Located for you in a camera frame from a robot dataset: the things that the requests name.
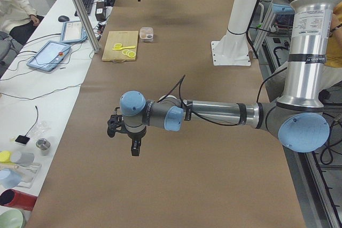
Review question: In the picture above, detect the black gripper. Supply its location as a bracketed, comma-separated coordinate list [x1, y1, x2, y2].
[107, 107, 146, 156]

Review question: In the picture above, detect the white bowl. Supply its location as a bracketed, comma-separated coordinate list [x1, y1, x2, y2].
[158, 95, 177, 103]

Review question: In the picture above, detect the small black square device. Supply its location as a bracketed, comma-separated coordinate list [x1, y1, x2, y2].
[15, 135, 30, 145]

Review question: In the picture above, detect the black power adapter box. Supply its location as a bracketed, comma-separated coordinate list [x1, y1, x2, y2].
[95, 2, 106, 21]

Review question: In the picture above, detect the green bowl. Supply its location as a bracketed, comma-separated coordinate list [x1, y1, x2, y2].
[0, 209, 26, 228]

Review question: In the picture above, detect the grey cup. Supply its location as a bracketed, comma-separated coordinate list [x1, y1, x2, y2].
[10, 151, 35, 167]

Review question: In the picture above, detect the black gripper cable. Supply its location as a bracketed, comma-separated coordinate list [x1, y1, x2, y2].
[157, 74, 240, 127]

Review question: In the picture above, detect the wooden cutting board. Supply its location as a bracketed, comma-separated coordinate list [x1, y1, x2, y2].
[102, 30, 138, 62]

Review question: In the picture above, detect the clear plastic egg box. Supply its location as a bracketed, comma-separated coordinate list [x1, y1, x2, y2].
[139, 27, 154, 42]

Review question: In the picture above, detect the person in yellow shirt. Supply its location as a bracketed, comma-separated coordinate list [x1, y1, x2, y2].
[267, 1, 342, 103]

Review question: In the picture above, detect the blue teach pendant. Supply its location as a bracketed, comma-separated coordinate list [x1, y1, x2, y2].
[60, 21, 87, 44]
[27, 41, 71, 72]

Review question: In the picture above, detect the small metal cylinder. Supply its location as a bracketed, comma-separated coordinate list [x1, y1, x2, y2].
[35, 138, 51, 156]

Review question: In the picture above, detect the blue teach pendant far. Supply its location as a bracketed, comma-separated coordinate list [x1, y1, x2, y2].
[60, 21, 87, 44]

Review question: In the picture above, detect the red cylinder cup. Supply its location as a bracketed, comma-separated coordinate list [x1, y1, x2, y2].
[1, 189, 37, 211]

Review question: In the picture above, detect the yellow cup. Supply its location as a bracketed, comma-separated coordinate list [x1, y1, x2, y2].
[0, 151, 12, 163]

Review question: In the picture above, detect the lemon slice toy front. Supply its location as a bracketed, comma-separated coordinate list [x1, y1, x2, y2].
[113, 43, 123, 50]

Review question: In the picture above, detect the blue teach pendant near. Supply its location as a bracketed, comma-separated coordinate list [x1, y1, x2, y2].
[27, 41, 71, 72]

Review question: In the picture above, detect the black computer mouse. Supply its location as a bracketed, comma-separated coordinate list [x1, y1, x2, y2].
[58, 15, 69, 22]

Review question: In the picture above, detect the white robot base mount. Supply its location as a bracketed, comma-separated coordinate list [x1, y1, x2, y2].
[211, 0, 257, 66]

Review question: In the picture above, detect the yellow plastic knife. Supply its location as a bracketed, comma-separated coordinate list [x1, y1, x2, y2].
[112, 45, 136, 51]

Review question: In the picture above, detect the aluminium frame post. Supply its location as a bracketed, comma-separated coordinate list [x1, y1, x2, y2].
[72, 0, 100, 53]

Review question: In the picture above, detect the light blue cup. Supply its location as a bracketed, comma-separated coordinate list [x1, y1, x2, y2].
[0, 169, 22, 189]

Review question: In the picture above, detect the person in white sweater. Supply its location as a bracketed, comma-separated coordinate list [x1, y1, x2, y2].
[1, 0, 44, 45]

